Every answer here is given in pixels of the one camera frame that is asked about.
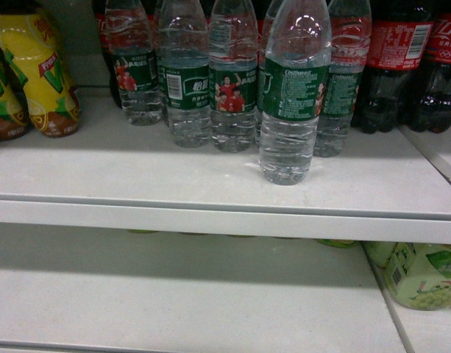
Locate water bottle red players label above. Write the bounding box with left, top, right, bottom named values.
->
left=208, top=0, right=258, bottom=152

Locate white lower shelf board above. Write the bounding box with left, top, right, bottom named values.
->
left=0, top=235, right=451, bottom=353

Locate yellow lemon tea bottle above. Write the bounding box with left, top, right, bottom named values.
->
left=0, top=10, right=79, bottom=138

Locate cola bottle red label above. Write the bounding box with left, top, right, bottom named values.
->
left=351, top=1, right=436, bottom=134

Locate water bottle right rear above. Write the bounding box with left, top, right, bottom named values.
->
left=314, top=0, right=372, bottom=157

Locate water bottle barcode label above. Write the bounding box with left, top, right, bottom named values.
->
left=158, top=1, right=211, bottom=148

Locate water bottle behind front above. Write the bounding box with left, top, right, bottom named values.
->
left=253, top=0, right=283, bottom=145

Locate water bottle far left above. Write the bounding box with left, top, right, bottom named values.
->
left=105, top=1, right=163, bottom=126

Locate white water shelf board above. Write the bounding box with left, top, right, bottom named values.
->
left=0, top=89, right=451, bottom=243

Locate clear water bottle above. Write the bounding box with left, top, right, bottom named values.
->
left=259, top=1, right=331, bottom=185

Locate cola bottle rear left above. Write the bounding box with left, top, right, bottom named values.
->
left=91, top=0, right=118, bottom=91

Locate cola bottle far right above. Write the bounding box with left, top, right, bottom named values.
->
left=407, top=0, right=451, bottom=134

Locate green grape drink carton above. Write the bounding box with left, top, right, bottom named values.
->
left=383, top=242, right=451, bottom=311

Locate lemon tea bottle left edge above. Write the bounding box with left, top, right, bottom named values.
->
left=0, top=49, right=29, bottom=141

